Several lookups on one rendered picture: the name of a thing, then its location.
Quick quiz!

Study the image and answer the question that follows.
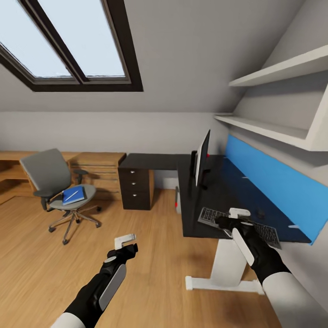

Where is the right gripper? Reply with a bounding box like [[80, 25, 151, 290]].
[[215, 216, 244, 231]]

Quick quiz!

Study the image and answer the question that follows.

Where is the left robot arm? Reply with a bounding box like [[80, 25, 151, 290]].
[[50, 234, 138, 328]]

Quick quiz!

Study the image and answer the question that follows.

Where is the keyboard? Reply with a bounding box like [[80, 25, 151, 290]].
[[198, 207, 282, 250]]

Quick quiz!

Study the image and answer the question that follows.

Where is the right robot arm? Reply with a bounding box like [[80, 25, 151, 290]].
[[215, 208, 328, 328]]

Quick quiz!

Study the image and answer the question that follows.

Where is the mouse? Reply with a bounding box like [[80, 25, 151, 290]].
[[257, 209, 266, 217]]

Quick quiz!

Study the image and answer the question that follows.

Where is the swivel chair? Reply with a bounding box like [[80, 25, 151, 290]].
[[19, 148, 102, 245]]

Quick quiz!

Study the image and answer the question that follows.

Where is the notebook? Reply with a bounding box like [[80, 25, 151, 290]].
[[224, 230, 233, 237]]

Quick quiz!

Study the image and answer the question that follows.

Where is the monitor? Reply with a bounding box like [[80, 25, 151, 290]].
[[190, 129, 211, 189]]

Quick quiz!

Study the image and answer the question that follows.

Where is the folder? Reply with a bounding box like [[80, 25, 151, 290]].
[[62, 186, 84, 205]]

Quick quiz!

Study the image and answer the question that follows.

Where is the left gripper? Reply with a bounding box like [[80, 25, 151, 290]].
[[108, 243, 138, 262]]

